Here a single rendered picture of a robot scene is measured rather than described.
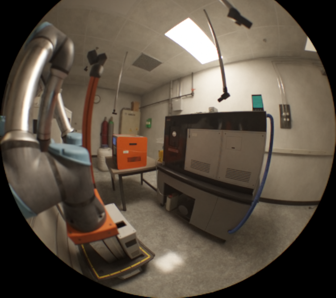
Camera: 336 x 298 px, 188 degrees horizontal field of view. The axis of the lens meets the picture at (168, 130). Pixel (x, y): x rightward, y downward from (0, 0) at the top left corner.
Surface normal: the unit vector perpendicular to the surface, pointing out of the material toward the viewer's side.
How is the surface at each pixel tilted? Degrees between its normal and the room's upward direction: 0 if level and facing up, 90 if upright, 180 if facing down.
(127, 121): 90
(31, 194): 81
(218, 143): 90
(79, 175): 86
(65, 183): 87
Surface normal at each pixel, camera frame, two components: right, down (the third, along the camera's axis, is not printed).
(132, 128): 0.67, 0.04
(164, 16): -0.06, 1.00
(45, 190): 0.99, -0.09
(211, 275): 0.06, -1.00
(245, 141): -0.74, -0.04
